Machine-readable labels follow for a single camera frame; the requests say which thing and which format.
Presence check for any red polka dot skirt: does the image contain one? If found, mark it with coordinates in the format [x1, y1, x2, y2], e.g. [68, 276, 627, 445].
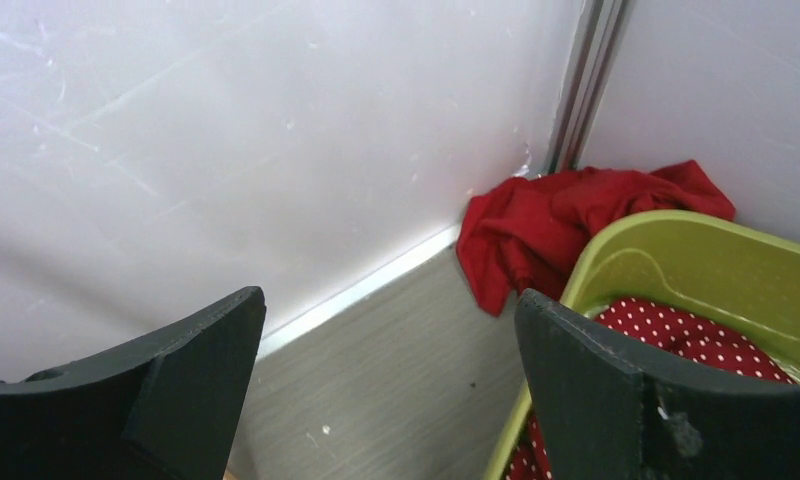
[504, 297, 794, 479]

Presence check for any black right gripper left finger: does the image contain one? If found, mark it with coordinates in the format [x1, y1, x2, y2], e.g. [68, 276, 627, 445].
[0, 286, 267, 479]

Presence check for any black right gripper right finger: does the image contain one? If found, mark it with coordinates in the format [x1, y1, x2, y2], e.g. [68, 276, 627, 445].
[515, 291, 800, 479]

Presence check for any crumpled red cloth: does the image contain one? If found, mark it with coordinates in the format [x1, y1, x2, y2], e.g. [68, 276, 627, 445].
[455, 160, 736, 317]

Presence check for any green plastic laundry basket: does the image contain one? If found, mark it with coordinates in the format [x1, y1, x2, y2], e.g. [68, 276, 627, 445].
[485, 210, 800, 479]

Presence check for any aluminium corner rail right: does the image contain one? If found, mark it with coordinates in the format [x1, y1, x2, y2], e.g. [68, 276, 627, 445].
[546, 0, 635, 174]

